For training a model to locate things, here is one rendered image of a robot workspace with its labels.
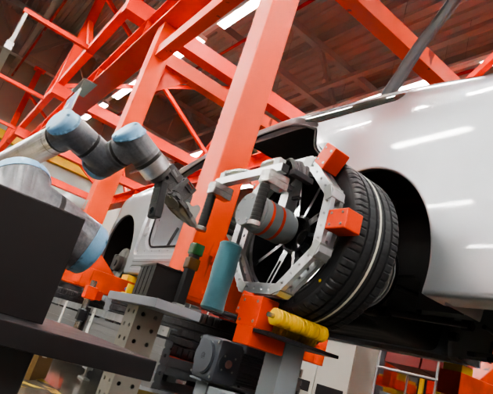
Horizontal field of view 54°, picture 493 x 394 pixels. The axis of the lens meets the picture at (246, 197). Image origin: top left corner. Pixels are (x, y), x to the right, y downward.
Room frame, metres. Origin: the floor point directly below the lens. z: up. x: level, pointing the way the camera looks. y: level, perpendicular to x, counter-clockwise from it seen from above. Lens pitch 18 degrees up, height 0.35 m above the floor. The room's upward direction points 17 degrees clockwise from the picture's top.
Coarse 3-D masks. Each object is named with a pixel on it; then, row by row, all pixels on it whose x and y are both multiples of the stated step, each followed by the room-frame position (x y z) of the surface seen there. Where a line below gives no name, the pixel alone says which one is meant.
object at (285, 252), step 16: (304, 192) 1.83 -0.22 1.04; (320, 192) 1.73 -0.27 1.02; (304, 208) 1.99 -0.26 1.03; (320, 208) 2.00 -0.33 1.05; (304, 224) 2.06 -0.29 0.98; (256, 240) 1.99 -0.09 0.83; (304, 240) 1.74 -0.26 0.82; (336, 240) 1.57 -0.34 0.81; (256, 256) 1.98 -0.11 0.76; (272, 256) 1.91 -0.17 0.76; (288, 256) 1.82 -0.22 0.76; (256, 272) 1.93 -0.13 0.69; (272, 272) 1.86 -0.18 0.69
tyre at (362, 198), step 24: (360, 192) 1.54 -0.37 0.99; (384, 192) 1.68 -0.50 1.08; (384, 216) 1.59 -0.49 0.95; (360, 240) 1.52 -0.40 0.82; (384, 240) 1.58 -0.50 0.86; (336, 264) 1.54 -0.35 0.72; (360, 264) 1.55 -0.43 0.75; (384, 264) 1.61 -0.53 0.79; (312, 288) 1.62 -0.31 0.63; (336, 288) 1.58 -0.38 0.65; (360, 288) 1.61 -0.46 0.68; (288, 312) 1.71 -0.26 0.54; (312, 312) 1.68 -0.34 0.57; (336, 312) 1.68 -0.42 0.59; (360, 312) 1.69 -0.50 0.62
